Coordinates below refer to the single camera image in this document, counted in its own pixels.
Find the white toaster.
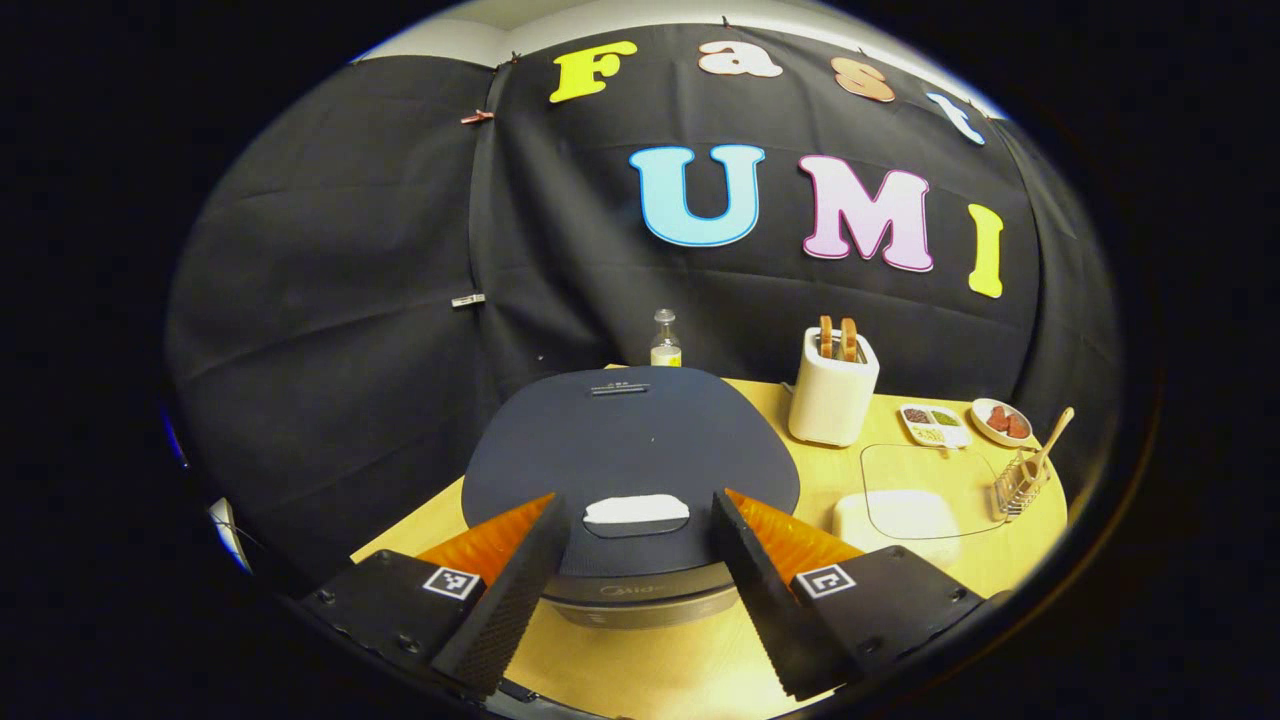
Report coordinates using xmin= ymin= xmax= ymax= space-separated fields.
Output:
xmin=787 ymin=328 xmax=881 ymax=448

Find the small glass bottle yellow label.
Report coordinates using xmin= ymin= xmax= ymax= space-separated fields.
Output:
xmin=650 ymin=308 xmax=683 ymax=369

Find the black backdrop cloth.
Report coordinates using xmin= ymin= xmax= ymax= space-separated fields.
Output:
xmin=165 ymin=22 xmax=1121 ymax=591

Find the white divided dish of beans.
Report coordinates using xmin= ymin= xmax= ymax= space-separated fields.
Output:
xmin=897 ymin=402 xmax=973 ymax=449

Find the white round plate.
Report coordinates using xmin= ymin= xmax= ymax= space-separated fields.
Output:
xmin=970 ymin=397 xmax=1034 ymax=448

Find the dark grey rice cooker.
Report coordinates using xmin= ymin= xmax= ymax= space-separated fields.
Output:
xmin=461 ymin=365 xmax=802 ymax=631

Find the metal wire chopstick holder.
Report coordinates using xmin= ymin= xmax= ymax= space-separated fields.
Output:
xmin=993 ymin=447 xmax=1054 ymax=524

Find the clear plastic container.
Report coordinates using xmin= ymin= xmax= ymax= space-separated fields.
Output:
xmin=832 ymin=442 xmax=1008 ymax=571

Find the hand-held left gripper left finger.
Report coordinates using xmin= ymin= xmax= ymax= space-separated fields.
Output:
xmin=300 ymin=491 xmax=572 ymax=701

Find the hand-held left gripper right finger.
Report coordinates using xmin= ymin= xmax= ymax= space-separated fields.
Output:
xmin=710 ymin=488 xmax=991 ymax=703

